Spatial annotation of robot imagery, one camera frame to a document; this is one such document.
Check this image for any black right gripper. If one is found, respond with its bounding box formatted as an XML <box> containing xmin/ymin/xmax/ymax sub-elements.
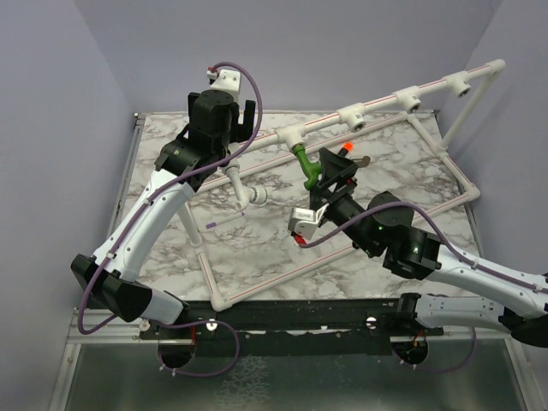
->
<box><xmin>308</xmin><ymin>146</ymin><xmax>378</xmax><ymax>256</ymax></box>

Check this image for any green water faucet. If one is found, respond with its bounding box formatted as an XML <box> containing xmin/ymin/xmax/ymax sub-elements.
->
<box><xmin>291</xmin><ymin>144</ymin><xmax>322</xmax><ymax>191</ymax></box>

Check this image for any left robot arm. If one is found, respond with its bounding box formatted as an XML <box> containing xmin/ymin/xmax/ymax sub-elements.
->
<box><xmin>71</xmin><ymin>90</ymin><xmax>262</xmax><ymax>338</ymax></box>

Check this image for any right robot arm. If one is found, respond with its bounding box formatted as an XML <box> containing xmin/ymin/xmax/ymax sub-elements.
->
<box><xmin>310</xmin><ymin>148</ymin><xmax>547</xmax><ymax>348</ymax></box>

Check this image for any black orange marker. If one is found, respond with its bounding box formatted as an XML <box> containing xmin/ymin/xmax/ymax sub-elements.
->
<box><xmin>337</xmin><ymin>142</ymin><xmax>353</xmax><ymax>157</ymax></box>

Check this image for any grey brown small fitting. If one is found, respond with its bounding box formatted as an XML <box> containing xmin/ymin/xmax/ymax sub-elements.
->
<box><xmin>357</xmin><ymin>156</ymin><xmax>371</xmax><ymax>168</ymax></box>

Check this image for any white installed faucet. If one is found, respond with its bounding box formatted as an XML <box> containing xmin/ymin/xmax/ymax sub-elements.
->
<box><xmin>222</xmin><ymin>161</ymin><xmax>269</xmax><ymax>211</ymax></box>

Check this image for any purple capped white pen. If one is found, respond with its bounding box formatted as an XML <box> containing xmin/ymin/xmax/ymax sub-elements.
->
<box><xmin>205</xmin><ymin>211</ymin><xmax>245</xmax><ymax>229</ymax></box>

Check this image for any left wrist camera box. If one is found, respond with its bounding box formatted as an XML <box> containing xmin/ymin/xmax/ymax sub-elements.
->
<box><xmin>206</xmin><ymin>67</ymin><xmax>241</xmax><ymax>102</ymax></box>

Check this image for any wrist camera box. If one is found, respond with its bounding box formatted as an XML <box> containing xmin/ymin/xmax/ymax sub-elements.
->
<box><xmin>206</xmin><ymin>67</ymin><xmax>241</xmax><ymax>102</ymax></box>
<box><xmin>288</xmin><ymin>204</ymin><xmax>329</xmax><ymax>246</ymax></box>

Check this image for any white PVC pipe frame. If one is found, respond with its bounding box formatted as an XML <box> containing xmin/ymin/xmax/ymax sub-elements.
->
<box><xmin>177</xmin><ymin>59</ymin><xmax>506</xmax><ymax>311</ymax></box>

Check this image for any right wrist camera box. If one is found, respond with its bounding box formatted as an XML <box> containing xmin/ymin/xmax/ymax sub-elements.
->
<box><xmin>288</xmin><ymin>204</ymin><xmax>329</xmax><ymax>246</ymax></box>

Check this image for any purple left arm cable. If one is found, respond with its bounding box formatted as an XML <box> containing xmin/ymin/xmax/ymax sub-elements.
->
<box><xmin>76</xmin><ymin>62</ymin><xmax>262</xmax><ymax>335</ymax></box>

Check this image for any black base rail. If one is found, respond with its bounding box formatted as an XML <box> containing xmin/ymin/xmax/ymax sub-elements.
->
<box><xmin>135</xmin><ymin>294</ymin><xmax>443</xmax><ymax>357</ymax></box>

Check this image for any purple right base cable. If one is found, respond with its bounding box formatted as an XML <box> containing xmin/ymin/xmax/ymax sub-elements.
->
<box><xmin>389</xmin><ymin>327</ymin><xmax>479</xmax><ymax>374</ymax></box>

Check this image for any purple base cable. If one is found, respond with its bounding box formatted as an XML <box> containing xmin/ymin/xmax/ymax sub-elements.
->
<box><xmin>389</xmin><ymin>327</ymin><xmax>479</xmax><ymax>374</ymax></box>
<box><xmin>145</xmin><ymin>319</ymin><xmax>241</xmax><ymax>379</ymax></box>

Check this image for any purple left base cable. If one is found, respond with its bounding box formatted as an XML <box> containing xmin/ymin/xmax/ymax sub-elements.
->
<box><xmin>145</xmin><ymin>319</ymin><xmax>241</xmax><ymax>379</ymax></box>

